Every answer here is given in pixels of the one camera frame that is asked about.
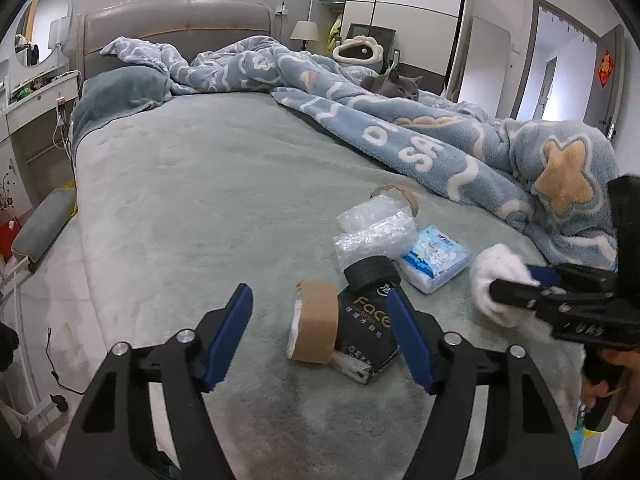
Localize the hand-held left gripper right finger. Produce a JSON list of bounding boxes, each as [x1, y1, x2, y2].
[[385, 285, 583, 480]]

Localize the clear bubble wrap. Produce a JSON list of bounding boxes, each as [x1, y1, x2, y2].
[[334, 197, 420, 267]]

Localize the bed with grey sheet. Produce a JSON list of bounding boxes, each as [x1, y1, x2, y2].
[[70, 0, 621, 480]]

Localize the grey-blue pillow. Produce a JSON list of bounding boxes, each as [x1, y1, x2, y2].
[[70, 66, 171, 146]]

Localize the cardboard tape core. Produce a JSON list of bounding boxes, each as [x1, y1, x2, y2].
[[369, 183, 420, 218]]

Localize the black tissue packet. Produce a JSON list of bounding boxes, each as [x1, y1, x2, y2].
[[332, 285, 405, 385]]

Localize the blue and white tissue pack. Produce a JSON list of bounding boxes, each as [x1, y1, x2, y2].
[[399, 225, 473, 295]]

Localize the grey cat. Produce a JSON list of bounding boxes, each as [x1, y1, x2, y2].
[[360, 69, 423, 102]]

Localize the grey cushioned bench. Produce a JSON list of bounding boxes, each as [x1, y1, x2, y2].
[[11, 187, 77, 273]]

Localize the white panel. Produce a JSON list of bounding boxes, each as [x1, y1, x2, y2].
[[457, 16, 511, 106]]

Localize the yellow-green cloth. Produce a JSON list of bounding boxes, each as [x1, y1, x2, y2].
[[327, 15, 343, 56]]

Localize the red bag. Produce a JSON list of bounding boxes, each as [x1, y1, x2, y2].
[[0, 210, 21, 261]]

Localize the round wall mirror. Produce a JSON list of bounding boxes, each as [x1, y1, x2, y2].
[[15, 0, 72, 67]]

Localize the blue printed fleece blanket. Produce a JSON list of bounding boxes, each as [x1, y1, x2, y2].
[[100, 35, 621, 272]]

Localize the cream cat bed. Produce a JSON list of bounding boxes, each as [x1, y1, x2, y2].
[[331, 34, 385, 66]]

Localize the white dressing table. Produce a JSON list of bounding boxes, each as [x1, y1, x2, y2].
[[0, 70, 81, 221]]

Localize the grey padded headboard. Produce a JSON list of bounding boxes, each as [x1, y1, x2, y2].
[[75, 0, 273, 81]]

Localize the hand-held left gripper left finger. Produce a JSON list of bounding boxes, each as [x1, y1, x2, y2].
[[57, 284, 254, 480]]

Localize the bedside lamp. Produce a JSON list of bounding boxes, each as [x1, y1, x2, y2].
[[290, 20, 321, 53]]

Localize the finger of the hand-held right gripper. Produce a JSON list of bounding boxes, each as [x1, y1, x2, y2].
[[527, 266, 561, 287], [489, 280, 551, 313]]

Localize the person's right hand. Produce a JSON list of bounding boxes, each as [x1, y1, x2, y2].
[[601, 345, 640, 426]]

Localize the grey door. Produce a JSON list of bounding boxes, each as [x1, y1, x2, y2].
[[582, 25, 626, 136]]

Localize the white and grey wardrobe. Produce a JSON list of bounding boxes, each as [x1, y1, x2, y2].
[[342, 0, 473, 96]]

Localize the black tape roll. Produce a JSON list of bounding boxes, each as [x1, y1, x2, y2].
[[344, 256, 398, 293]]

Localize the black floor cable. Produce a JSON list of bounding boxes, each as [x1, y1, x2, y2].
[[45, 327, 86, 411]]

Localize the brown tape roll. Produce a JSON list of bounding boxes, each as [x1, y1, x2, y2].
[[286, 281, 340, 365]]

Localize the white cloth ball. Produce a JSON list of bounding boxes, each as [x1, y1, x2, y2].
[[470, 242, 533, 328]]

